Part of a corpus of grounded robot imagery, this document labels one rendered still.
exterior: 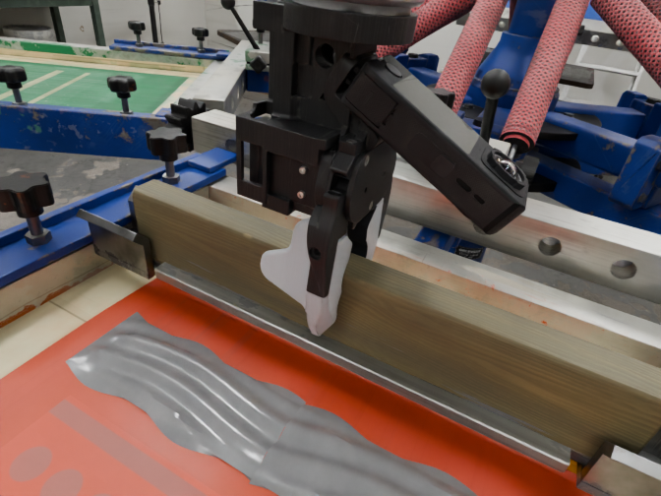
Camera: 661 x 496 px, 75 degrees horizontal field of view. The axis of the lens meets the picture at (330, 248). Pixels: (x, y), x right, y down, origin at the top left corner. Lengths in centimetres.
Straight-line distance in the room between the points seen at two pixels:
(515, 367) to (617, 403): 5
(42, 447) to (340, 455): 20
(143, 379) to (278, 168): 20
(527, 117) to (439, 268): 33
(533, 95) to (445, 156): 51
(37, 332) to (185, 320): 12
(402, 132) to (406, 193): 27
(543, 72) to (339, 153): 55
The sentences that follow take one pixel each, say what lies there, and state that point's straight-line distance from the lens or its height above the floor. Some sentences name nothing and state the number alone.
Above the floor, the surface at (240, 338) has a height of 96.
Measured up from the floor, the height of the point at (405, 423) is 95.
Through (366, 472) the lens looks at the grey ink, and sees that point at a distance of 32.
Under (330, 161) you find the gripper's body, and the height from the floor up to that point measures 114.
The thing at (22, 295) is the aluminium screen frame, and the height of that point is 97.
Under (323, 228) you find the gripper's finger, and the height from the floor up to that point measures 111.
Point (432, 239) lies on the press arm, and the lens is 64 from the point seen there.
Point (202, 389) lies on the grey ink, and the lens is 36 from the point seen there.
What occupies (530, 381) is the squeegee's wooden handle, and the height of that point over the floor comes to 103.
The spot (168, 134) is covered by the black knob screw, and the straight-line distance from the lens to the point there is 53.
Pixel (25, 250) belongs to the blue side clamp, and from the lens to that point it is 46.
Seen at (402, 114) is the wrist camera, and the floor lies 118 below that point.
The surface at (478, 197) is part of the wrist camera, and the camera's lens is 24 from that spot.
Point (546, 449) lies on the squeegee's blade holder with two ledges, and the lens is 33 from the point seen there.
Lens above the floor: 124
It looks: 34 degrees down
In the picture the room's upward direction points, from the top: 7 degrees clockwise
